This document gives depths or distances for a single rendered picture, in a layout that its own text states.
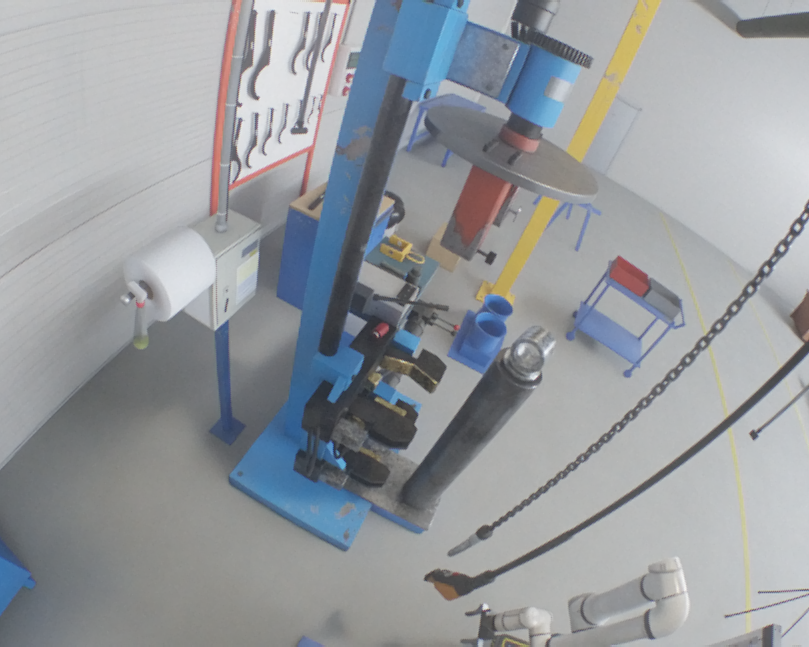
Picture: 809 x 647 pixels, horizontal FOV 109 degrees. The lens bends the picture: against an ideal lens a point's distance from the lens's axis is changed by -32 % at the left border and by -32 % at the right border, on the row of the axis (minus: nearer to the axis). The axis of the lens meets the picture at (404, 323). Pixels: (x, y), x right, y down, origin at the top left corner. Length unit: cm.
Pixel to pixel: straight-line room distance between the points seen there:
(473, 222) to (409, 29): 54
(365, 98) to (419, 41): 36
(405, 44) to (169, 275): 100
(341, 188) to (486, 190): 57
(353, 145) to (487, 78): 49
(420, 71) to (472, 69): 21
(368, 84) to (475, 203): 51
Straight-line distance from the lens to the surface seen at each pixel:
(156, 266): 146
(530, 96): 124
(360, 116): 141
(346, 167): 148
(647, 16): 388
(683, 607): 159
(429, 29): 110
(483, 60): 126
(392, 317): 217
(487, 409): 181
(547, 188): 110
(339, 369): 180
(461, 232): 121
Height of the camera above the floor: 258
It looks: 42 degrees down
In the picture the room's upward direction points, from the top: 23 degrees clockwise
